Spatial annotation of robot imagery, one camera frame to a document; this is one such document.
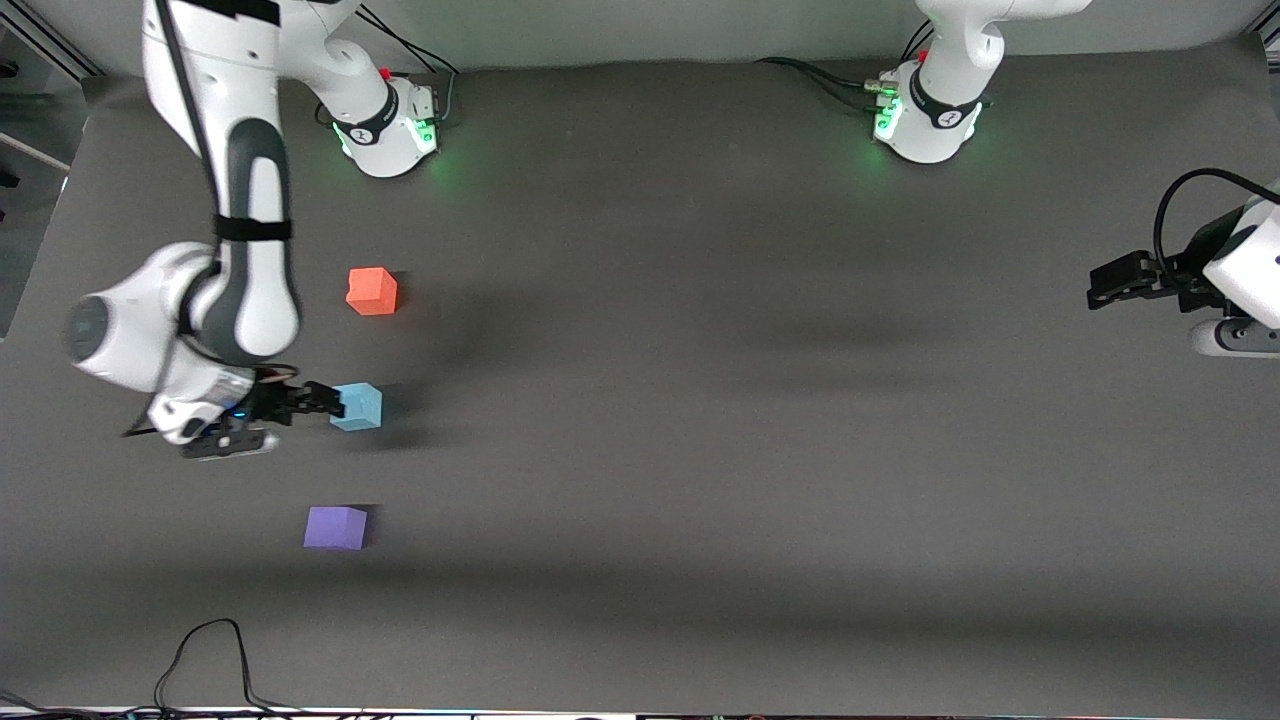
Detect black arm base cables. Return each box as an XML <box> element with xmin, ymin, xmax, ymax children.
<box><xmin>355</xmin><ymin>5</ymin><xmax>467</xmax><ymax>129</ymax></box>
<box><xmin>754</xmin><ymin>20</ymin><xmax>936</xmax><ymax>113</ymax></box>

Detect light blue foam block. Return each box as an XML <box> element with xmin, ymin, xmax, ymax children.
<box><xmin>330</xmin><ymin>383</ymin><xmax>384</xmax><ymax>432</ymax></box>

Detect orange foam block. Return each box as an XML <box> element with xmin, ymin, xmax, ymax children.
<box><xmin>346</xmin><ymin>267</ymin><xmax>399</xmax><ymax>317</ymax></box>

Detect thin black looped cable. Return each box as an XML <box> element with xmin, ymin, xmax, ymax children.
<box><xmin>153</xmin><ymin>618</ymin><xmax>301</xmax><ymax>715</ymax></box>

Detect black left arm base cables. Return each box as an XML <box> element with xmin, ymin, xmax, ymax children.
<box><xmin>754</xmin><ymin>20</ymin><xmax>936</xmax><ymax>113</ymax></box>

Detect black right arm base cables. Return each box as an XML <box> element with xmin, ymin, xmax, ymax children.
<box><xmin>355</xmin><ymin>5</ymin><xmax>467</xmax><ymax>129</ymax></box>

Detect dark grey table mat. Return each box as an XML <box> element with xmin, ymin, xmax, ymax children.
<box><xmin>0</xmin><ymin>35</ymin><xmax>1280</xmax><ymax>715</ymax></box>

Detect aluminium frame rail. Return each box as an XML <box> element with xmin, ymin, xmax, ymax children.
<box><xmin>0</xmin><ymin>0</ymin><xmax>103</xmax><ymax>83</ymax></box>

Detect purple foam block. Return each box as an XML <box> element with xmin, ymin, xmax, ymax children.
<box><xmin>303</xmin><ymin>506</ymin><xmax>368</xmax><ymax>551</ymax></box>

